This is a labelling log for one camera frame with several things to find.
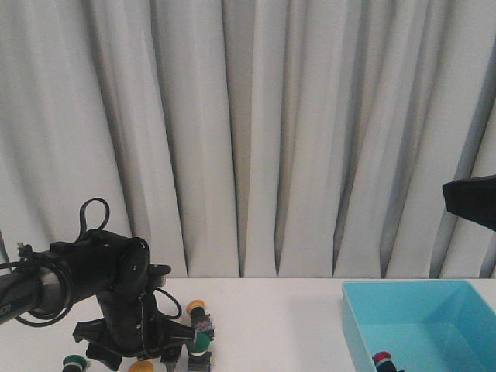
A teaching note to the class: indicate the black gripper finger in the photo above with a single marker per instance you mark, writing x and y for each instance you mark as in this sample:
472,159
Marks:
472,199

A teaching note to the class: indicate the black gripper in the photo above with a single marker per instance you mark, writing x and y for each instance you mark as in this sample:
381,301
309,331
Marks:
123,280

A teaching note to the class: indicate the yellow push button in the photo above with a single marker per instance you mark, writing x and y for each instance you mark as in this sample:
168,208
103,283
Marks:
200,319
141,366

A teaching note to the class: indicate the red push button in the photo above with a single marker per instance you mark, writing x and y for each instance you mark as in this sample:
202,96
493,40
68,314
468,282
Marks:
383,363

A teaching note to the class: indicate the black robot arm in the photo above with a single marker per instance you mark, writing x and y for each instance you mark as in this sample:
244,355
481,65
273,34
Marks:
43,288

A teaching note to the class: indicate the light blue plastic box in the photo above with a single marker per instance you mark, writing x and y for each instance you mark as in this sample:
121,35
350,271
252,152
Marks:
425,325

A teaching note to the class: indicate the large green push button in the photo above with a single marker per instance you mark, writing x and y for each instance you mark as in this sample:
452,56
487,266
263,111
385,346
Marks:
199,357

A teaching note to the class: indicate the small green push button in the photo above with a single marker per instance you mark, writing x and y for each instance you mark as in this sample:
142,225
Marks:
74,363

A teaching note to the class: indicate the lying yellow push button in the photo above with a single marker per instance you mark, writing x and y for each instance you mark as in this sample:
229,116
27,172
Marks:
200,319

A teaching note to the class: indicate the grey pleated curtain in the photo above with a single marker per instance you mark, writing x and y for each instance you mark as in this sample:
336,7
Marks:
252,138

